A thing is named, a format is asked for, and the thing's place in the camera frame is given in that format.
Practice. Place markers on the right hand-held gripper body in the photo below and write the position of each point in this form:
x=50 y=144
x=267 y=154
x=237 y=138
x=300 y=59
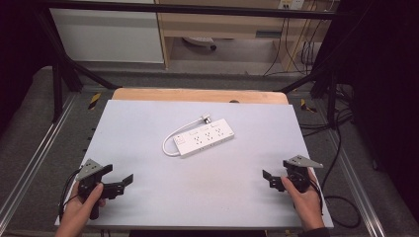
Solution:
x=298 y=173

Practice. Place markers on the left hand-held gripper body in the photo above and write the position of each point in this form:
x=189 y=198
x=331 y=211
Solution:
x=88 y=171

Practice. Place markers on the person's right hand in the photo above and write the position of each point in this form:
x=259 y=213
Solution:
x=306 y=204

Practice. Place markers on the person's left hand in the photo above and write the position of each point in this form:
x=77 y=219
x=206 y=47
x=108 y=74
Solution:
x=77 y=212

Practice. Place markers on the yellow black tape strip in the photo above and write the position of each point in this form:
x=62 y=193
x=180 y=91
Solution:
x=94 y=101
x=307 y=106

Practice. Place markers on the white power strip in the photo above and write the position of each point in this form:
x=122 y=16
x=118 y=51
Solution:
x=204 y=137

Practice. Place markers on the white power plug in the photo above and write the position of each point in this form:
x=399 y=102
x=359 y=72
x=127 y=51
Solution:
x=206 y=118

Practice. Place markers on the wooden table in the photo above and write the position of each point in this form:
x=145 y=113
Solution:
x=197 y=96

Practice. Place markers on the black curtain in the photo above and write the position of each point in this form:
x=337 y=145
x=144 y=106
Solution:
x=19 y=49
x=385 y=98

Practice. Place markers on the white cabinet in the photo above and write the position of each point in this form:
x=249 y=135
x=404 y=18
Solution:
x=105 y=36

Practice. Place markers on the grey chair base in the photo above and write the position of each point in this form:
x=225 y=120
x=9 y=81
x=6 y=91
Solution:
x=201 y=42

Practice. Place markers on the wooden desk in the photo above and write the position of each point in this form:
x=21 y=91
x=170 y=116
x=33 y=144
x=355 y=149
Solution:
x=227 y=23

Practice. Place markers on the aluminium rail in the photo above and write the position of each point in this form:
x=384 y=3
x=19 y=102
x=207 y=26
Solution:
x=355 y=184
x=36 y=154

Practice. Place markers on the black metal frame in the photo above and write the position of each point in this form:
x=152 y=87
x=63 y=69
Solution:
x=59 y=82

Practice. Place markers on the white wall socket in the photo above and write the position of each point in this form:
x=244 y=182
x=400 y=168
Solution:
x=291 y=4

